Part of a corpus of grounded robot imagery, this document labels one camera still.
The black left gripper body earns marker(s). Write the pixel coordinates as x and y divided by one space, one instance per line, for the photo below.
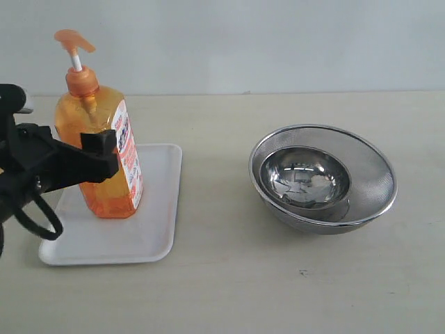
33 162

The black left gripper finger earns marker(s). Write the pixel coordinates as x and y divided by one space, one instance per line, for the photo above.
100 145

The orange pump soap bottle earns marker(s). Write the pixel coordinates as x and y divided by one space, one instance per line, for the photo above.
94 118

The small shiny steel bowl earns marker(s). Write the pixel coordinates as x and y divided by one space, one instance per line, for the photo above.
305 177

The steel mesh colander bowl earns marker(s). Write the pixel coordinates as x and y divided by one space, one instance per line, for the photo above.
374 186

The white rectangular plastic tray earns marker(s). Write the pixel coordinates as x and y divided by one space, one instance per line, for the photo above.
147 236

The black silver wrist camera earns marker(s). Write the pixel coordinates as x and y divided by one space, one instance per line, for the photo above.
14 99

